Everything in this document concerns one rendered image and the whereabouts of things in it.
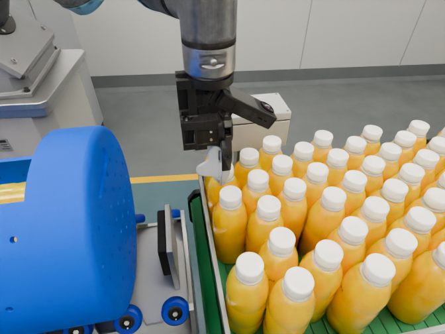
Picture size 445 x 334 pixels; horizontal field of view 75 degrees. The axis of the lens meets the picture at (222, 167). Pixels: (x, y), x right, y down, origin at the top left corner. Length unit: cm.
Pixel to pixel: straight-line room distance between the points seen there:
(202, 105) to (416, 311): 48
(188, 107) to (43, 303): 31
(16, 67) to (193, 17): 45
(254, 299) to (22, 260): 29
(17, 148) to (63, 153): 46
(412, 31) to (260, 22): 162
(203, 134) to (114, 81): 299
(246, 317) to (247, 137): 39
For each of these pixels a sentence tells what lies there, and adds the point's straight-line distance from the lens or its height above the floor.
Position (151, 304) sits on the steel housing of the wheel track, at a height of 93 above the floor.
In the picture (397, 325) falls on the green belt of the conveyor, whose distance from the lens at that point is 66.
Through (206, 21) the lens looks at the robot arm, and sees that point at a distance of 39.
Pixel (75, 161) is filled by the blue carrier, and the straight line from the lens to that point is 38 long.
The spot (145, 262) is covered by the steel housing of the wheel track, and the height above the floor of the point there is 93.
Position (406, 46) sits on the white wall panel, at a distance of 393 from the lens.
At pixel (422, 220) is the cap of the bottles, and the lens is 56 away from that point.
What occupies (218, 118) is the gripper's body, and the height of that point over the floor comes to 121.
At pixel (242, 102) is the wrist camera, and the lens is 46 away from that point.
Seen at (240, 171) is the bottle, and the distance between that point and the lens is 60.
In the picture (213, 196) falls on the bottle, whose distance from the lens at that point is 57.
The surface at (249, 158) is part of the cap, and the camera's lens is 58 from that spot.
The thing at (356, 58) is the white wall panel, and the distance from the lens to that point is 370.
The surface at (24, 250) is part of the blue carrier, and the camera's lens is 37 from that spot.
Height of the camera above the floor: 145
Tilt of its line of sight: 41 degrees down
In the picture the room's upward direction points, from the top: straight up
